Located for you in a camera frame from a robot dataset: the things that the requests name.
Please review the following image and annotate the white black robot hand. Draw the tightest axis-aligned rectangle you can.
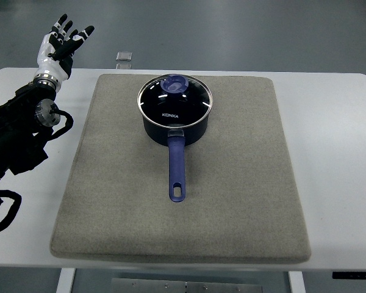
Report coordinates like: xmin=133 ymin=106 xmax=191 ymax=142
xmin=36 ymin=14 xmax=95 ymax=83

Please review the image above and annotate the glass pot lid blue knob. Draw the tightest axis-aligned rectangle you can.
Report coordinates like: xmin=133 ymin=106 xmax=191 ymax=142
xmin=137 ymin=74 xmax=213 ymax=128

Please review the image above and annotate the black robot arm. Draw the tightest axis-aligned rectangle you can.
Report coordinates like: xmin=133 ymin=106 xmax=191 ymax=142
xmin=0 ymin=74 xmax=74 ymax=180

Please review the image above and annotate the lower floor socket plate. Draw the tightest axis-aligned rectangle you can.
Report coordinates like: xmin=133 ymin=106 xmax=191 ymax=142
xmin=115 ymin=63 xmax=132 ymax=70

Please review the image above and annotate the floor socket plate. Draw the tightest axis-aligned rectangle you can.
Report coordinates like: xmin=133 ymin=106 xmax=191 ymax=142
xmin=115 ymin=63 xmax=132 ymax=70
xmin=116 ymin=51 xmax=132 ymax=61

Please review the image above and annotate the upper floor socket plate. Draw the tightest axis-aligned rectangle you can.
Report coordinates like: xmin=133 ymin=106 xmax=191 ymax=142
xmin=116 ymin=51 xmax=132 ymax=61

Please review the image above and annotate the left white table leg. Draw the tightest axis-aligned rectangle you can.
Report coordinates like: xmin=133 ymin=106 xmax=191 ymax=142
xmin=56 ymin=268 xmax=76 ymax=293

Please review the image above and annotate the white table leg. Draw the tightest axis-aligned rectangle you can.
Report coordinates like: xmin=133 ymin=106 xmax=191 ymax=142
xmin=56 ymin=268 xmax=76 ymax=293
xmin=288 ymin=271 xmax=306 ymax=293

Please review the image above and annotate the beige fabric mat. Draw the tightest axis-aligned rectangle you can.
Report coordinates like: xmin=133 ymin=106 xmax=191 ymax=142
xmin=50 ymin=74 xmax=311 ymax=264

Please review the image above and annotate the right white table leg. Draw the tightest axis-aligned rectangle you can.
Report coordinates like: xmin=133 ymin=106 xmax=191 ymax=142
xmin=288 ymin=271 xmax=306 ymax=293

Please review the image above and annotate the black table control panel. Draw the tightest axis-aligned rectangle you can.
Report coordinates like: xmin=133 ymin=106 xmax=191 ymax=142
xmin=332 ymin=271 xmax=366 ymax=280

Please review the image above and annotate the dark pot blue handle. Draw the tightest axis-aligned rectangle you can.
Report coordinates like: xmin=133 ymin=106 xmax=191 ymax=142
xmin=139 ymin=110 xmax=209 ymax=203

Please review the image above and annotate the metal base plate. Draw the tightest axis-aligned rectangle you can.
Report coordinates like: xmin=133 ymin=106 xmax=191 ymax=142
xmin=110 ymin=278 xmax=263 ymax=293

